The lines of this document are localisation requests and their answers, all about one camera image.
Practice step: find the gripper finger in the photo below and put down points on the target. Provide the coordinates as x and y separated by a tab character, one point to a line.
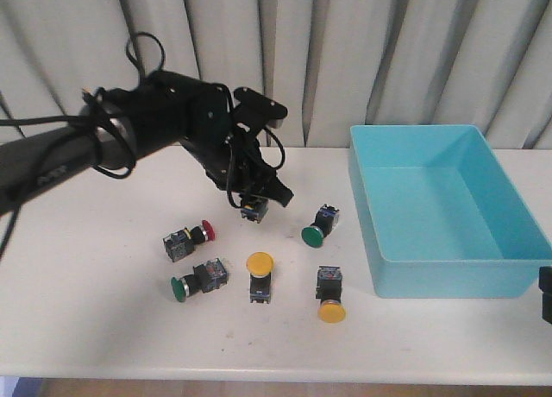
544	284

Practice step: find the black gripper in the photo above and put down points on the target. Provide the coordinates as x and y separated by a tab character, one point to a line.
221	134

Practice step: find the red push button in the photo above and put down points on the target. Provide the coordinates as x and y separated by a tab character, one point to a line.
254	209
181	243

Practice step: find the yellow push button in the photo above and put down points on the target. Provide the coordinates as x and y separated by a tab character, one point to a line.
260	266
329	292

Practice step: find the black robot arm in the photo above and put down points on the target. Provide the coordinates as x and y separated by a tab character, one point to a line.
113	131

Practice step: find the light blue plastic box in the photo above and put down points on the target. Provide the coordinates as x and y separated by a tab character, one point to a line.
439	216

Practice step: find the green push button right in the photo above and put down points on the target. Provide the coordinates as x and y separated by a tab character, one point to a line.
325	221

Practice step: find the green push button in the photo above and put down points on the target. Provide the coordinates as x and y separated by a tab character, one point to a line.
204	278
325	221

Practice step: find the green push button left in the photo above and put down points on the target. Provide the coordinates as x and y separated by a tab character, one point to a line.
204	278

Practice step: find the red push button lying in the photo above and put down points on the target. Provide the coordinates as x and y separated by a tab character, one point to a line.
181	243

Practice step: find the grey pleated curtain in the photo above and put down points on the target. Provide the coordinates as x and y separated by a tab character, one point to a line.
332	63

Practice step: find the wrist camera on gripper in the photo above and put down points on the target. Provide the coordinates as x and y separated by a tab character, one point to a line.
256	111

